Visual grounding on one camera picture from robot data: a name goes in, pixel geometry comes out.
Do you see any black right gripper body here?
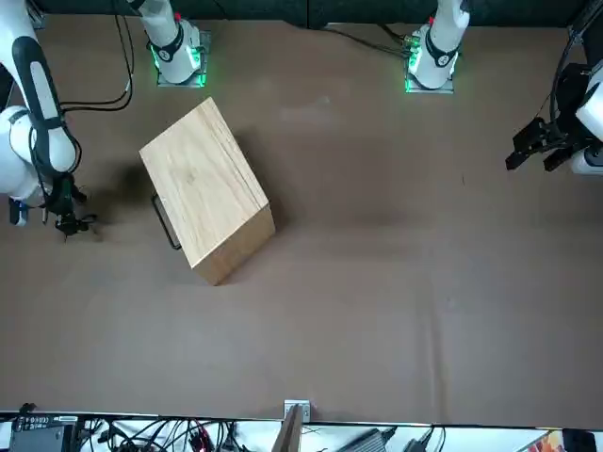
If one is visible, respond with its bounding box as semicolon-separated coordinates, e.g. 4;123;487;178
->
43;173;90;222

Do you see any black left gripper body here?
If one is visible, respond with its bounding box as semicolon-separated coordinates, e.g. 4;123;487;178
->
539;63;591;154

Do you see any wooden drawer box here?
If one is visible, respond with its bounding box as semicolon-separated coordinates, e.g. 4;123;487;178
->
139;96;277;287

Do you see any black box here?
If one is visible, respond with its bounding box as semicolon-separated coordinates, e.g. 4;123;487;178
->
562;428;598;452

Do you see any colourful printed card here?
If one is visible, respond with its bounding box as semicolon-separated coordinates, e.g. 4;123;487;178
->
520;428;565;452

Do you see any black power adapter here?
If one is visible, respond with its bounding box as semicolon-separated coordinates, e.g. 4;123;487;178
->
403;426;448;452

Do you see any grey power adapter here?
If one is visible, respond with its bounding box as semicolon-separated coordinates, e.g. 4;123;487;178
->
336;426;396;452

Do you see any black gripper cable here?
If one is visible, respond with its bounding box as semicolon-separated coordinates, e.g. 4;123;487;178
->
547;0;603;124

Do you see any black drawer handle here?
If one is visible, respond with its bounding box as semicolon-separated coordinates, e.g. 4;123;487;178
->
150;191;183;250

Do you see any grey metal frame bar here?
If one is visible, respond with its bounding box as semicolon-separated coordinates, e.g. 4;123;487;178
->
17;0;47;30
566;0;603;44

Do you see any black arm cable white tag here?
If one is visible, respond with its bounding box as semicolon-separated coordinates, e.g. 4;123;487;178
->
58;0;137;113

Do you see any black base cable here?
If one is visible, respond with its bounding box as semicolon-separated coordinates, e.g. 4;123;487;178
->
322;22;414;60

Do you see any metal camera post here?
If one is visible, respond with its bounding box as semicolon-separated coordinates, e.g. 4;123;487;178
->
272;398;313;452

